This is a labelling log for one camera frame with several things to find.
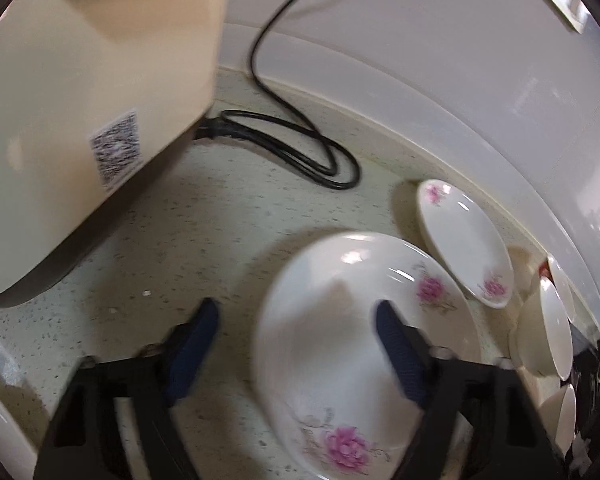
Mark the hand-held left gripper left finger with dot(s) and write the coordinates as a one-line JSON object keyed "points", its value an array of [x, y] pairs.
{"points": [[195, 350]]}

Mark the small floral white plate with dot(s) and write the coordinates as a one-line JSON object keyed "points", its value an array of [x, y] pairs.
{"points": [[460, 240]]}

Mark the large floral white plate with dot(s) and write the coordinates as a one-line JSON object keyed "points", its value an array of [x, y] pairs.
{"points": [[320, 335]]}

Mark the cream rice cooker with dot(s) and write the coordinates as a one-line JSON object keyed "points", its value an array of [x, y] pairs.
{"points": [[80, 85]]}

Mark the white wall socket with switch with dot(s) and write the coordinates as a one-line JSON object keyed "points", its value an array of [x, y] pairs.
{"points": [[576, 12]]}

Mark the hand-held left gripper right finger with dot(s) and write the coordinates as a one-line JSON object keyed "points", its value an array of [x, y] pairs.
{"points": [[400, 355]]}

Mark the plain white plate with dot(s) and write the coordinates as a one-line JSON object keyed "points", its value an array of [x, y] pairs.
{"points": [[0, 440]]}

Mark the leaf pattern white bowl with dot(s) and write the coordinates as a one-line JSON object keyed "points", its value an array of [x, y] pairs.
{"points": [[562, 415]]}

